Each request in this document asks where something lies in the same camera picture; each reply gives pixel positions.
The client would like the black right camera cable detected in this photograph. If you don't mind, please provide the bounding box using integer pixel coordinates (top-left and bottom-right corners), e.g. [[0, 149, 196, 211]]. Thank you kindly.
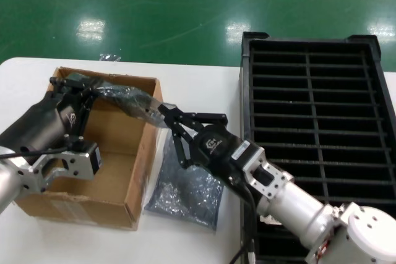
[[227, 176, 259, 264]]

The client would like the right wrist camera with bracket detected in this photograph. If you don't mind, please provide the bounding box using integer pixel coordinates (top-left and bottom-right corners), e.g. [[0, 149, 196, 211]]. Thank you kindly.
[[230, 138, 295, 200]]

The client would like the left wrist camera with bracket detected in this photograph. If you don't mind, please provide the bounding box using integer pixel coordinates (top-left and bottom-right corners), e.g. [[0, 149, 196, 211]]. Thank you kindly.
[[17, 138, 102, 194]]

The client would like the black left camera cable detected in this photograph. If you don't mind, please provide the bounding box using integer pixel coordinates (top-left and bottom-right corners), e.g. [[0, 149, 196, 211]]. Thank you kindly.
[[0, 148, 67, 161]]

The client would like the bagged graphics card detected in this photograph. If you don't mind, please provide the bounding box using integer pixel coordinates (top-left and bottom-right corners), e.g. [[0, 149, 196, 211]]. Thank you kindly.
[[98, 84, 170, 129]]

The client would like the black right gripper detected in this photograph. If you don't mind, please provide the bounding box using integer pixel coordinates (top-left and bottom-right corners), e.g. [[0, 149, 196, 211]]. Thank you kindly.
[[157, 101, 247, 187]]

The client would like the black slotted container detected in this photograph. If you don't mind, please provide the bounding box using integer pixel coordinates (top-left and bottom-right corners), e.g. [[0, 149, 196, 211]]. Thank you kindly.
[[238, 31, 396, 264]]

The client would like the brown cardboard box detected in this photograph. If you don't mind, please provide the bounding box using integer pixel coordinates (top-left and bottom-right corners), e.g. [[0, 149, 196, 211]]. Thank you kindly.
[[14, 66, 165, 232]]

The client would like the black camera cable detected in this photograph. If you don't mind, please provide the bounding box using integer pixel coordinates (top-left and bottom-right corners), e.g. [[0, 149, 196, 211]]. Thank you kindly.
[[227, 176, 259, 264], [0, 148, 67, 161]]

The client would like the flat blue-grey antistatic bag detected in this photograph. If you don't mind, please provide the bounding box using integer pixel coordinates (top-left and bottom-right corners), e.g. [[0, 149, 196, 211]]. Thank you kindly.
[[142, 127, 225, 232]]

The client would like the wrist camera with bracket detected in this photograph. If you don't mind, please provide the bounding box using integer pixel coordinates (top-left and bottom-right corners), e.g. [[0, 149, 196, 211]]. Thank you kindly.
[[230, 138, 295, 200], [17, 138, 102, 194]]

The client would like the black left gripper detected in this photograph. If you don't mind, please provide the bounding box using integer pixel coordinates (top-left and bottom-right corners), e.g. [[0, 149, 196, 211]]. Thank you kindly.
[[0, 73, 105, 163]]

